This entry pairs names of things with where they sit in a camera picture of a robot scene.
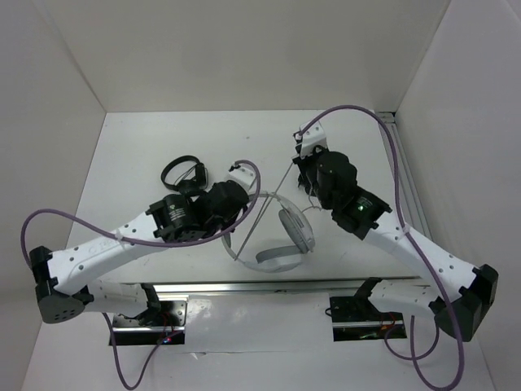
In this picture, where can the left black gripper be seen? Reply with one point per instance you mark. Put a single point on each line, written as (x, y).
(230, 222)

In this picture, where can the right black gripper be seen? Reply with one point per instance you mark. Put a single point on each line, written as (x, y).
(302, 162)

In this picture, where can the grey white headphones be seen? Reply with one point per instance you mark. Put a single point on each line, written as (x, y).
(283, 251)

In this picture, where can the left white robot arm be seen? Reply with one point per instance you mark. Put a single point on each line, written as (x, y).
(68, 282)

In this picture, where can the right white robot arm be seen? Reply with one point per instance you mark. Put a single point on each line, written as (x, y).
(459, 294)

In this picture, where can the left black headphones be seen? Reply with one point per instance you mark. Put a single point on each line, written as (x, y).
(192, 183)

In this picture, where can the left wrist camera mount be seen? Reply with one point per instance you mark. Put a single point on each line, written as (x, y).
(242, 175)

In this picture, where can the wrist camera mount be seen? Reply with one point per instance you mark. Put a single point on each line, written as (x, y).
(312, 141)
(242, 175)

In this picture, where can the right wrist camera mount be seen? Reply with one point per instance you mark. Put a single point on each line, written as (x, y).
(312, 141)

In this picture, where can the aluminium mounting rail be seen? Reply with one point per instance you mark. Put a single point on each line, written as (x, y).
(258, 287)

